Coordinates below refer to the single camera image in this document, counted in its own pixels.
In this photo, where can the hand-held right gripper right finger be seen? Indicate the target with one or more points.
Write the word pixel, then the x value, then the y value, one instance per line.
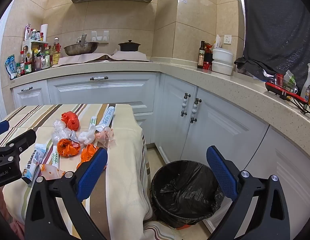
pixel 221 172

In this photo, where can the white wall hook rack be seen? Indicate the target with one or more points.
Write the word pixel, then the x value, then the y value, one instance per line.
pixel 100 36

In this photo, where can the white lidded container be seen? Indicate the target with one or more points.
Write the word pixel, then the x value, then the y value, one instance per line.
pixel 223 54
pixel 222 68

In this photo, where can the white kitchen cabinets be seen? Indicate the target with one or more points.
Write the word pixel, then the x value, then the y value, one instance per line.
pixel 114 92

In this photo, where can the red tray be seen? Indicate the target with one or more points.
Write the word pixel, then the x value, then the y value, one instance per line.
pixel 286 93

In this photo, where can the long white blue wrapper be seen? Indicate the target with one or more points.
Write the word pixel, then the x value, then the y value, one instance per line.
pixel 107 116

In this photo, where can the steel wok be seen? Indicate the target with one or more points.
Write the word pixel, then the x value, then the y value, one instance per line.
pixel 81 49

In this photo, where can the dark oil bottle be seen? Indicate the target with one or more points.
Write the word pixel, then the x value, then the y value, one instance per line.
pixel 201 55

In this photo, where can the pink white bag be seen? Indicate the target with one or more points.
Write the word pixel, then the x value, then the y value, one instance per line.
pixel 106 137

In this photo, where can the small white green wrapper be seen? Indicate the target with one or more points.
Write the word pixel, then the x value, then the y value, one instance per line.
pixel 92 122
pixel 55 158

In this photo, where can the orange plastic bag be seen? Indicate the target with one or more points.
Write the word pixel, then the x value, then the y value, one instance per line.
pixel 67 148

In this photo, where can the beige stove cover cloth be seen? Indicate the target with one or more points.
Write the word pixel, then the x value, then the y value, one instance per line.
pixel 79 58

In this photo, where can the white spray bottle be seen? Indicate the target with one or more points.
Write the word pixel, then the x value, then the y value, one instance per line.
pixel 307 87

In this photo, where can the red food package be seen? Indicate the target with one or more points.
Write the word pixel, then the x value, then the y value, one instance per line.
pixel 208 60

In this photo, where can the bin with black liner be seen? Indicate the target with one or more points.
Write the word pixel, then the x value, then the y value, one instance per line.
pixel 185 192

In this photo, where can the green packet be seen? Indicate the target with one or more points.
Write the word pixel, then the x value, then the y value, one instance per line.
pixel 290 78

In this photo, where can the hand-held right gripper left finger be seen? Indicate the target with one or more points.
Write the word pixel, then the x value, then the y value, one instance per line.
pixel 92 172

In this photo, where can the paper towel roll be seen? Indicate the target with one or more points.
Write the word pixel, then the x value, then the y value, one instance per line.
pixel 44 32

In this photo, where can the white wall outlet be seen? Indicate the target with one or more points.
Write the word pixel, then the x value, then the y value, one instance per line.
pixel 227 39

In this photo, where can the white orange dotted wrapper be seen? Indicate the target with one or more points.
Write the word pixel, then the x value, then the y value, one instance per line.
pixel 51 172

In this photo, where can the red plastic bag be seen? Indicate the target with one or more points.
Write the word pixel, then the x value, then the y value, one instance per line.
pixel 69 120

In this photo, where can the white stove cover cloth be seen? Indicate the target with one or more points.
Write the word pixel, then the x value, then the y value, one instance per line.
pixel 131 55

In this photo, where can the clear plastic bag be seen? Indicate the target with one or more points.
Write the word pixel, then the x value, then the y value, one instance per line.
pixel 59 133

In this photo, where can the orange torn wrapper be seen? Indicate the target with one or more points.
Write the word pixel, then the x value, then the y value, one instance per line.
pixel 87 153

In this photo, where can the black lidded pot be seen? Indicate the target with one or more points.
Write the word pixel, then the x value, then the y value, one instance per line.
pixel 129 46

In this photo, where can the white blue snack packet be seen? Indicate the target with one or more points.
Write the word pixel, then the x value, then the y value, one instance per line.
pixel 34 161

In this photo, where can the striped tablecloth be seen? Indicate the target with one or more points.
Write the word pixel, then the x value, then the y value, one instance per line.
pixel 125 170

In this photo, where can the dark grey curtain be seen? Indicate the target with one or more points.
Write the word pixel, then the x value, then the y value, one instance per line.
pixel 277 30

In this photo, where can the white plastic bag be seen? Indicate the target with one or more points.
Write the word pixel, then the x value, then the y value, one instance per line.
pixel 217 42
pixel 86 135

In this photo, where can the cluster of condiment bottles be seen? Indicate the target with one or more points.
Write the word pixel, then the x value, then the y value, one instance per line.
pixel 37 55

